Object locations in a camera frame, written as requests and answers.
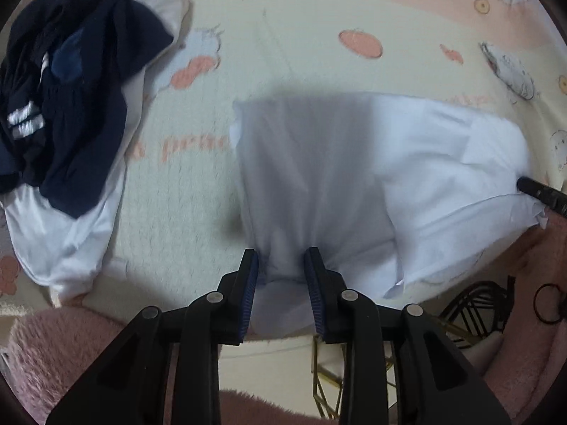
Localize white shirt with navy collar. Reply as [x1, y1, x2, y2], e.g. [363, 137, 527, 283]
[229, 92, 550, 337]

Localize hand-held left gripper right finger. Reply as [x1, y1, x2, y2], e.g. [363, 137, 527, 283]
[303, 247, 512, 425]

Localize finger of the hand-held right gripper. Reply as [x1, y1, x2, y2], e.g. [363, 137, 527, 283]
[517, 177, 567, 219]

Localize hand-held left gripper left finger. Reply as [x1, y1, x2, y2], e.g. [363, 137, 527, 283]
[45, 249, 259, 425]

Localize gold wire stand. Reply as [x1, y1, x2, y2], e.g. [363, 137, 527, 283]
[310, 279, 517, 425]

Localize pink and cream printed blanket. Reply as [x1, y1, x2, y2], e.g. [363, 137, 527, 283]
[0, 0, 567, 319]

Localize navy shorts with white stripes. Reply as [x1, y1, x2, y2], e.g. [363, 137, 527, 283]
[0, 0, 174, 219]

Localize white garment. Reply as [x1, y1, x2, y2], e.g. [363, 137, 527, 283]
[0, 0, 191, 300]

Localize black hair tie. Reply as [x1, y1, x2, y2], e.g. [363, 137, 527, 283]
[533, 283, 567, 324]

